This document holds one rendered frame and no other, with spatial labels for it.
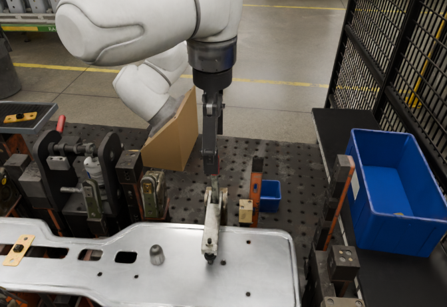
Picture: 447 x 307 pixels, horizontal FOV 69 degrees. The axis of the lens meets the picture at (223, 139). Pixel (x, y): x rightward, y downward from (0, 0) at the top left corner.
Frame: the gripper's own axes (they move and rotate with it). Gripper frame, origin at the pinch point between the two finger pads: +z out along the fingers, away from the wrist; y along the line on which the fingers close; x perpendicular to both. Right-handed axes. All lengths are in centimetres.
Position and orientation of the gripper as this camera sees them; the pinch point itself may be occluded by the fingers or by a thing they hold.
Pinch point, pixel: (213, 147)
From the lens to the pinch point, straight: 72.4
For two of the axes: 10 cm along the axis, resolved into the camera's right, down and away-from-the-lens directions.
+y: -0.7, 6.2, -7.8
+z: 0.0, 7.8, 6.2
